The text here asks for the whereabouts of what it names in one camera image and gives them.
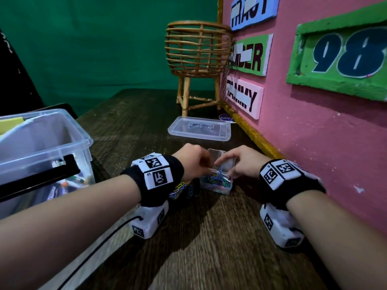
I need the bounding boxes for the green framed number sign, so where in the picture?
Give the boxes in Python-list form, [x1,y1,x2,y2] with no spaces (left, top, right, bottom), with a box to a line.
[285,0,387,104]

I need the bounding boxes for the black camera cable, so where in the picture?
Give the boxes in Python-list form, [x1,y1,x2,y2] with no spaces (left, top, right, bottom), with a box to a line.
[57,215,144,290]

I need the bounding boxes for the rattan basket stand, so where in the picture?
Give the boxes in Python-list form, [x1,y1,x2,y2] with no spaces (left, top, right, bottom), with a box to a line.
[164,20,234,118]

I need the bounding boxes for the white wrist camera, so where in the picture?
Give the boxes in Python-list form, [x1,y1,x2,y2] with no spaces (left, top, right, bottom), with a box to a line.
[129,199,170,240]
[259,203,306,249]

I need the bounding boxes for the green name sign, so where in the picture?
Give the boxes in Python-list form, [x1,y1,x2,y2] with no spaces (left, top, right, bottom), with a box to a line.
[228,33,275,77]

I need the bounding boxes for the pile of coloured paper clips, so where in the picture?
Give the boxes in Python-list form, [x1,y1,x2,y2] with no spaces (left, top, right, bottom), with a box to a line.
[168,167,232,200]

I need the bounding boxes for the small clear paper clip case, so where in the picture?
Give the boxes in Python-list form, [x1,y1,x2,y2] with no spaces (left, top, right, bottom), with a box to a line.
[199,148,237,196]

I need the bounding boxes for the green backdrop cloth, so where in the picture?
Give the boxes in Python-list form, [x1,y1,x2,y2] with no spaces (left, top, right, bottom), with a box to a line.
[0,0,220,117]

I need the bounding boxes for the clear plastic storage box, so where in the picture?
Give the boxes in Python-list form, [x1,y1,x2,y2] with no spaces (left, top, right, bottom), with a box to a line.
[0,108,96,221]

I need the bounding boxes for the blue name sign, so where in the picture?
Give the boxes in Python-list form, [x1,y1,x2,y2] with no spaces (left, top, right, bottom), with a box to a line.
[229,0,281,31]

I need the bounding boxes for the clear plastic case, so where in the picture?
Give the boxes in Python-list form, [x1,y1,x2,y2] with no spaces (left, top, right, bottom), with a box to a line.
[166,116,232,143]

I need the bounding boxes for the person's left forearm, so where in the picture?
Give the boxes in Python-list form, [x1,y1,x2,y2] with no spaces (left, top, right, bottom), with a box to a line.
[0,174,142,290]

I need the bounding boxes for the pink name sign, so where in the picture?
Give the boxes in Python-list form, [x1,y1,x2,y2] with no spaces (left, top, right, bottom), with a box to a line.
[225,74,265,121]

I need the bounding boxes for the person's left hand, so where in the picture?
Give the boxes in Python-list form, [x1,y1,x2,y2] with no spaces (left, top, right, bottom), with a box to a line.
[171,143,214,182]

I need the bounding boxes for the black wristband with markers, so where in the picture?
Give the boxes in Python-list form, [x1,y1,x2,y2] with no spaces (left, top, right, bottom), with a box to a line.
[259,158,327,211]
[120,152,185,208]

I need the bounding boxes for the person's right hand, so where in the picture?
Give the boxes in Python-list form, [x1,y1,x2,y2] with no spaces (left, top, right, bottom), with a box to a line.
[214,144,264,180]

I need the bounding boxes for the yellow sticky note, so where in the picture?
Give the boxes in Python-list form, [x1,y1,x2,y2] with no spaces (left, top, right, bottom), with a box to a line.
[0,116,25,137]

